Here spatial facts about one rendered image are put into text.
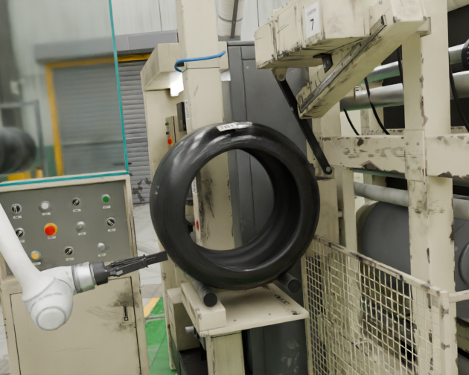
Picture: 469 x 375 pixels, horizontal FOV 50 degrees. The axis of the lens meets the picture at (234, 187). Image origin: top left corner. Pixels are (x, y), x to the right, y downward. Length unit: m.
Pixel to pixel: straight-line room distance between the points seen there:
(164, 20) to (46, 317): 9.85
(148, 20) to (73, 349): 9.34
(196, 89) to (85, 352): 1.17
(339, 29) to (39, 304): 1.08
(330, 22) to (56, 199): 1.32
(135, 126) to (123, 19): 2.21
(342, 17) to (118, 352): 1.60
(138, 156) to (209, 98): 9.10
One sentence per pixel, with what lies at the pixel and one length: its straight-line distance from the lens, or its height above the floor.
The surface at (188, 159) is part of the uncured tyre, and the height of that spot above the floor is 1.34.
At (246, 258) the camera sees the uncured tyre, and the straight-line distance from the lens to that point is 1.90.
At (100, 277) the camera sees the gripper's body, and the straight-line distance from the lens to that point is 1.65.
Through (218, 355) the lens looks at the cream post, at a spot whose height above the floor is 0.54.
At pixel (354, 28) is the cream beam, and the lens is 1.45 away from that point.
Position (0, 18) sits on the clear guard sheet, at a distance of 2.22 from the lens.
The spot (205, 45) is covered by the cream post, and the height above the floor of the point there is 1.74.
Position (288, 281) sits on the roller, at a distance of 1.68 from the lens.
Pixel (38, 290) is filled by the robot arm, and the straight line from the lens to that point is 1.50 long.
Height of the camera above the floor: 1.42
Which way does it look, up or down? 7 degrees down
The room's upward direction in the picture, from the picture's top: 5 degrees counter-clockwise
